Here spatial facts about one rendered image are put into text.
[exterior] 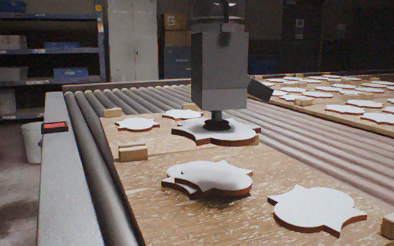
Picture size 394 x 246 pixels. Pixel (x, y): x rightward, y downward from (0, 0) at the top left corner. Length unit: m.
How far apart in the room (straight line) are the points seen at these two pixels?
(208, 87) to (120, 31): 5.00
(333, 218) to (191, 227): 0.19
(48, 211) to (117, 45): 4.92
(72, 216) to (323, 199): 0.38
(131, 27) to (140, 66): 0.64
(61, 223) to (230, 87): 0.31
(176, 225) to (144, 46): 5.09
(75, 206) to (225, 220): 0.25
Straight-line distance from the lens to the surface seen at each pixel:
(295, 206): 0.48
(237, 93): 0.44
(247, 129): 0.47
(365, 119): 1.12
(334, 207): 0.50
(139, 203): 0.50
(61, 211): 0.55
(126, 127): 0.89
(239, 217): 0.46
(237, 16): 0.44
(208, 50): 0.42
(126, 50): 5.41
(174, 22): 5.71
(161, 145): 0.76
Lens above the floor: 1.17
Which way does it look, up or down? 14 degrees down
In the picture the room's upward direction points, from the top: straight up
